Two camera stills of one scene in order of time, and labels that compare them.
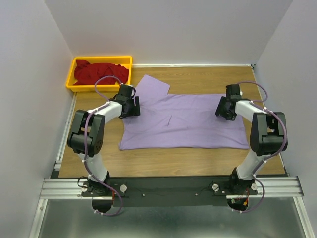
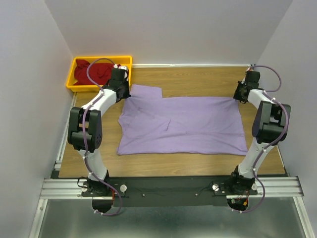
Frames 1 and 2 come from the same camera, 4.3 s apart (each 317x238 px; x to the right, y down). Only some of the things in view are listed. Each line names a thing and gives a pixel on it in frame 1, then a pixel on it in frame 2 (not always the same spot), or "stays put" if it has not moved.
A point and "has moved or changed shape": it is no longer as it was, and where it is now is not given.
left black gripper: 133,107 -> 124,90
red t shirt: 87,74 stays put
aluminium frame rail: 72,189 stays put
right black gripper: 223,109 -> 239,92
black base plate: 170,191 stays put
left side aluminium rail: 56,172 stays put
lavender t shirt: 180,121 has moved or changed shape
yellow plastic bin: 126,61 stays put
